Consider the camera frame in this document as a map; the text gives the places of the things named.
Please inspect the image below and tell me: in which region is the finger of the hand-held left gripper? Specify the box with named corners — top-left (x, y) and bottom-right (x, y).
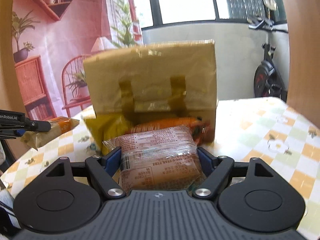
top-left (25, 121), bottom-right (52, 132)

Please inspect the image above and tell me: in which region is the cardboard box with plastic liner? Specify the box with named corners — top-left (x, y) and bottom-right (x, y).
top-left (82, 39), bottom-right (218, 145)

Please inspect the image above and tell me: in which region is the dark framed window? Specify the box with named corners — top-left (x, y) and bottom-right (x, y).
top-left (135, 0), bottom-right (288, 29)

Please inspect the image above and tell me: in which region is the pink clear snack packet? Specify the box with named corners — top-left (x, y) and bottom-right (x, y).
top-left (102, 125), bottom-right (208, 197)

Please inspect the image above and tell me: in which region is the white round lamp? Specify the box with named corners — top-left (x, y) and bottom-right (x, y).
top-left (263, 0), bottom-right (277, 12)

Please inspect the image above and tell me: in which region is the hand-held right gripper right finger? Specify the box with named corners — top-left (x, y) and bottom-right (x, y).
top-left (192, 147), bottom-right (274, 200)

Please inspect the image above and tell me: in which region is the checkered tablecloth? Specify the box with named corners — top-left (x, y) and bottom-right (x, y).
top-left (0, 97), bottom-right (320, 238)

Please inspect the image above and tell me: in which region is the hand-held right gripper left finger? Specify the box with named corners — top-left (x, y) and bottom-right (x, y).
top-left (41, 146), bottom-right (127, 200)

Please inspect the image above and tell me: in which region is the printed room backdrop cloth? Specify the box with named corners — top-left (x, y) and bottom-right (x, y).
top-left (11, 0), bottom-right (144, 120)

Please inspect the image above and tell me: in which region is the black exercise bike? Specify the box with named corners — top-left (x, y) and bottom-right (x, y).
top-left (247, 15), bottom-right (289, 103)

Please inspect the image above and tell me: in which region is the yellow snack packet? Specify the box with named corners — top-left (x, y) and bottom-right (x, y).
top-left (81, 112), bottom-right (140, 155)

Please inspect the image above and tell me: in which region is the tan and orange snack packet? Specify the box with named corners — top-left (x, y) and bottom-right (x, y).
top-left (20, 116), bottom-right (80, 151)

